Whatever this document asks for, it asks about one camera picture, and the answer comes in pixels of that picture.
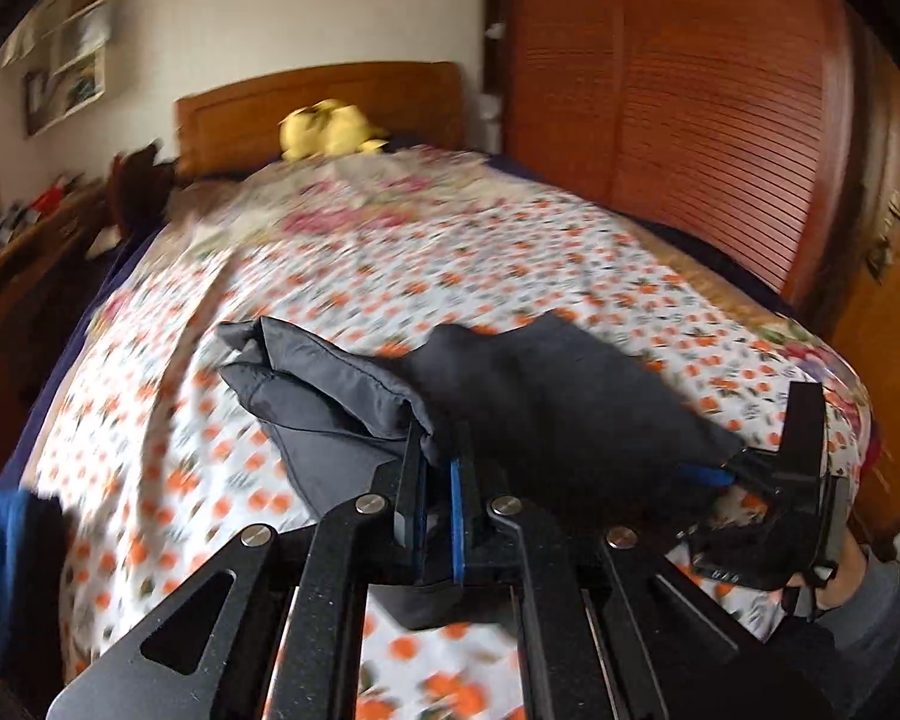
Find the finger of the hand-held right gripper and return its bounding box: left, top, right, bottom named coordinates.
left=676, top=448, right=790, bottom=500

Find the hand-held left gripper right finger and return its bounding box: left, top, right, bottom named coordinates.
left=448, top=426, right=860, bottom=720

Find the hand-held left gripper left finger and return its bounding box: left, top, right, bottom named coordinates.
left=45, top=431, right=432, bottom=720

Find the black jacket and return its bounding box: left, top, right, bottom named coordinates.
left=216, top=310, right=752, bottom=631

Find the person's right forearm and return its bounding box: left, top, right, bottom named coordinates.
left=769, top=551, right=900, bottom=720

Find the person's right hand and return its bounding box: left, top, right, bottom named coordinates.
left=814, top=538, right=872, bottom=612

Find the wooden door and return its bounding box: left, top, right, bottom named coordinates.
left=829, top=75, right=900, bottom=545

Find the orange print bedsheet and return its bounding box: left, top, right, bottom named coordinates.
left=34, top=191, right=875, bottom=720

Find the floral quilt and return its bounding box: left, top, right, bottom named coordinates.
left=161, top=144, right=578, bottom=260

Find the wooden louvred wardrobe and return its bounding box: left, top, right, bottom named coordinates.
left=487, top=0, right=875, bottom=320

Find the navy bed sheet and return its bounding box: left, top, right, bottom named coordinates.
left=0, top=229, right=166, bottom=492

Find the yellow plush toy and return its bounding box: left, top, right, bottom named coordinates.
left=279, top=98, right=391, bottom=163

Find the blue cloth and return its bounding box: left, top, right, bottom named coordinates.
left=0, top=490, right=70, bottom=685

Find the wooden headboard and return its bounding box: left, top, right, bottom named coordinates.
left=174, top=61, right=467, bottom=182

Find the dark wooden chair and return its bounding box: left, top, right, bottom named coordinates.
left=107, top=139, right=178, bottom=239

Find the wooden desk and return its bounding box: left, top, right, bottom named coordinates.
left=0, top=184, right=117, bottom=470

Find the red item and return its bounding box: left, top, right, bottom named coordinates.
left=31, top=184, right=76, bottom=215

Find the brass door handle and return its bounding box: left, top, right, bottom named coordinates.
left=866, top=199, right=900, bottom=284

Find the white wall shelf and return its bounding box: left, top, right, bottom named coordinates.
left=0, top=0, right=127, bottom=139

